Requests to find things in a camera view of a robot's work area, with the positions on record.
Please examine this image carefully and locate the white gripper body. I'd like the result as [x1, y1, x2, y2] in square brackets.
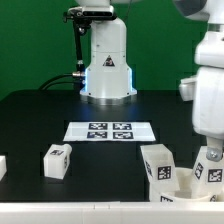
[179, 67, 224, 139]

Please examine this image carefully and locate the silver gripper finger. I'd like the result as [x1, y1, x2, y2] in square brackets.
[206, 137, 224, 162]

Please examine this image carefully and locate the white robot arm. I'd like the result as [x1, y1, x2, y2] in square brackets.
[77, 0, 224, 162]

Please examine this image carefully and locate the white marker sheet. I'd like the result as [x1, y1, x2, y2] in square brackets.
[64, 122, 156, 142]

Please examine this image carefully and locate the white left barrier block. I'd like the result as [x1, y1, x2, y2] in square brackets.
[0, 156, 7, 181]

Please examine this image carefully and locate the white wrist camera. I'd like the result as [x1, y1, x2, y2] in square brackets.
[195, 31, 224, 68]

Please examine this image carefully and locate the black camera on stand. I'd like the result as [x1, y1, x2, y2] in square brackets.
[63, 6, 117, 77]

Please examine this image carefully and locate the black cable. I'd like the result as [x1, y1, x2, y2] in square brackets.
[38, 73, 76, 92]

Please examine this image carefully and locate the white front barrier wall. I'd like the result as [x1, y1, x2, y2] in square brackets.
[0, 202, 224, 224]

